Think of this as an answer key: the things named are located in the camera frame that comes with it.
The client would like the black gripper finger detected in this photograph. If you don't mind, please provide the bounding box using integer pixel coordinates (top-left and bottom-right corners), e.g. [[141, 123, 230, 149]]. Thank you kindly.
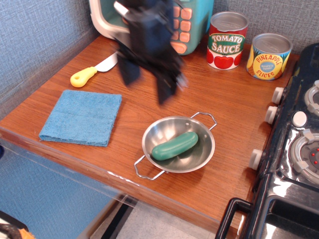
[[156, 73, 177, 105], [117, 53, 140, 86]]

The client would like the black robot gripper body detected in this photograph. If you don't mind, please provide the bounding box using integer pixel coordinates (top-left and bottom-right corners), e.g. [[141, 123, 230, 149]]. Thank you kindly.
[[114, 0, 187, 87]]

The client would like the green toy sausage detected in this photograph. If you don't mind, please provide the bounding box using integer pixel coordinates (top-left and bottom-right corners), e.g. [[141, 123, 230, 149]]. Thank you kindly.
[[152, 131, 198, 161]]

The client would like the teal toy microwave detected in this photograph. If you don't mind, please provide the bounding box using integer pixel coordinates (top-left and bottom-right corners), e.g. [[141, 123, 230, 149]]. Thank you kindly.
[[89, 0, 214, 55]]

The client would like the blue folded cloth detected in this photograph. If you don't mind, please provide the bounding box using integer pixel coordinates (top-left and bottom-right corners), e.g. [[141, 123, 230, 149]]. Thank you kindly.
[[39, 90, 122, 147]]

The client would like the tomato sauce can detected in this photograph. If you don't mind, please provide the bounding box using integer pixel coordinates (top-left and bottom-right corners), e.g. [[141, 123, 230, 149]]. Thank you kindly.
[[206, 11, 249, 70]]

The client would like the white stove knob middle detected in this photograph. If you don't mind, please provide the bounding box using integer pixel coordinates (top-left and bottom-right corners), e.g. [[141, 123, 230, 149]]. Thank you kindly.
[[264, 106, 278, 124]]

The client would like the white stove knob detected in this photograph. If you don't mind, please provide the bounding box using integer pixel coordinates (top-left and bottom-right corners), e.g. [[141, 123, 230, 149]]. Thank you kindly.
[[264, 106, 278, 124], [249, 149, 263, 170], [272, 87, 285, 105]]

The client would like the pineapple slices can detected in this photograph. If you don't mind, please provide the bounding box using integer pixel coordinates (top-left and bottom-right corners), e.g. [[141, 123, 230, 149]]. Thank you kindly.
[[246, 33, 293, 81]]

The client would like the white stove knob top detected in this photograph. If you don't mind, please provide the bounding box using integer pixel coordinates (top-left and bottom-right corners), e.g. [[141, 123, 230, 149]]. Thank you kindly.
[[272, 87, 285, 105]]

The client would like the white stove knob bottom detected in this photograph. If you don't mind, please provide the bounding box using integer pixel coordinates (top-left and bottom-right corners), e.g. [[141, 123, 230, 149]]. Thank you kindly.
[[249, 149, 263, 170]]

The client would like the black toy stove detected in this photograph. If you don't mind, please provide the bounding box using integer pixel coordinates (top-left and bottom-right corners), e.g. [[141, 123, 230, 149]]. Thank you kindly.
[[216, 43, 319, 239]]

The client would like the orange object bottom left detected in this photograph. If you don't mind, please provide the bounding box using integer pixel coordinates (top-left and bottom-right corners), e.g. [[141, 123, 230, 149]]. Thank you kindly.
[[0, 223, 35, 239]]

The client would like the yellow handled toy knife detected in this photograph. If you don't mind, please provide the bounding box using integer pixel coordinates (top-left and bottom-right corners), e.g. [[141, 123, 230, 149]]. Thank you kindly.
[[70, 52, 118, 88]]

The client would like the steel pot with handles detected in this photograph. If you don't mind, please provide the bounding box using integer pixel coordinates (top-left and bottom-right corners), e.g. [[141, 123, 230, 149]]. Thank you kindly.
[[134, 112, 217, 181]]

